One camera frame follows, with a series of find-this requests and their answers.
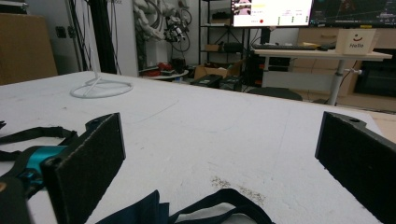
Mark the brown cardboard board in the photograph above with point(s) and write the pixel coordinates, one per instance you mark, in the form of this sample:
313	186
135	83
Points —
25	49

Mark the bright computer monitor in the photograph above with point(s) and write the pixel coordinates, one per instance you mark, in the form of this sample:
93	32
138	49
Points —
271	12

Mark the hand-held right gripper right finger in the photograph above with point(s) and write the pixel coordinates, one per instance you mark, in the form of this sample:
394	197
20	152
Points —
358	165

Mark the dark computer monitor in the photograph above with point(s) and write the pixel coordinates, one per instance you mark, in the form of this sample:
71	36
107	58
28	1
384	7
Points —
355	12

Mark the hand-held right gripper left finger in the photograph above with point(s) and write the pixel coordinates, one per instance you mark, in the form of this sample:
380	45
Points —
84	169

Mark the white foam mat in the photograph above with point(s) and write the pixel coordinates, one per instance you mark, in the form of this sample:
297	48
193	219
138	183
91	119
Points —
202	124

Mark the black frame post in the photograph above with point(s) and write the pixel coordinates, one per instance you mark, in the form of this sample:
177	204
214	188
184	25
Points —
102	34

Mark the black case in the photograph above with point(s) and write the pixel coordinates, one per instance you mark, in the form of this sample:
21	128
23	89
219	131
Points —
207	81

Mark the white desk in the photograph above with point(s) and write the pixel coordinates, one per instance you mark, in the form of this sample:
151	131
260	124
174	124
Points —
311	55

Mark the open cardboard box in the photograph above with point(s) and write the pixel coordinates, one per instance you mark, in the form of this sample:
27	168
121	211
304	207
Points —
214	71

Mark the black metal shelf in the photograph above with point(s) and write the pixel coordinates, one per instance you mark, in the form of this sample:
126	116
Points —
218	31

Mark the black keyboard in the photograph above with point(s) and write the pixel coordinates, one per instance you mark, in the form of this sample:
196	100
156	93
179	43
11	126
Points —
283	47

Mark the black bow tie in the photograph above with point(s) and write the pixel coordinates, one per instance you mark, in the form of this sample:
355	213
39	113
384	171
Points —
140	211

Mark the white box with smile print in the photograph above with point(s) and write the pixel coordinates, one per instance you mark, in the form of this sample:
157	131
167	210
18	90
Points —
355	42

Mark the round white table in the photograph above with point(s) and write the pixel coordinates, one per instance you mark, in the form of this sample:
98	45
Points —
168	74

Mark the black round stool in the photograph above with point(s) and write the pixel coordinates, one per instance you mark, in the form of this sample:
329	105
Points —
275	93

